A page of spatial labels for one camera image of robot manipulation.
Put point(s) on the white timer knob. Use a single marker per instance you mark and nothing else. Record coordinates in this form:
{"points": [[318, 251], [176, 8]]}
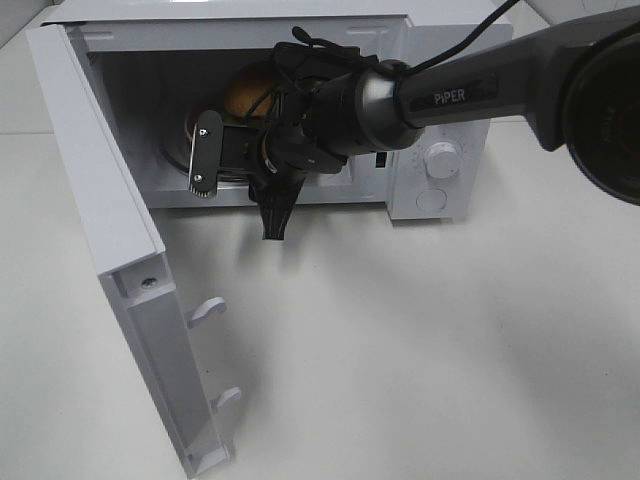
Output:
{"points": [[442, 160]]}

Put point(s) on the white microwave door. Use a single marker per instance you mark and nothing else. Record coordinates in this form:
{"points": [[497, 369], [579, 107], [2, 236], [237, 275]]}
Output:
{"points": [[127, 250]]}

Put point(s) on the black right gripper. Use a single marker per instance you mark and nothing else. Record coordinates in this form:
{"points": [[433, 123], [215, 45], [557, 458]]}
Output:
{"points": [[283, 152]]}

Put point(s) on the burger with lettuce and cheese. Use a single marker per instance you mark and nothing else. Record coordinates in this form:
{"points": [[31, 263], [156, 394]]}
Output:
{"points": [[249, 94]]}

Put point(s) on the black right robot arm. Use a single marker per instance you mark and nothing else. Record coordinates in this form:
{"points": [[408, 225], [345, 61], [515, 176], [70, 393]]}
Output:
{"points": [[575, 83]]}

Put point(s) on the round white door button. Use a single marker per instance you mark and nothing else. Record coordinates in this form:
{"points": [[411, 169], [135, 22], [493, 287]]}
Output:
{"points": [[431, 200]]}

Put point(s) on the pink round plate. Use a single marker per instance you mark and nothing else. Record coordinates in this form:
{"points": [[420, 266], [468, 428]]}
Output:
{"points": [[190, 123]]}

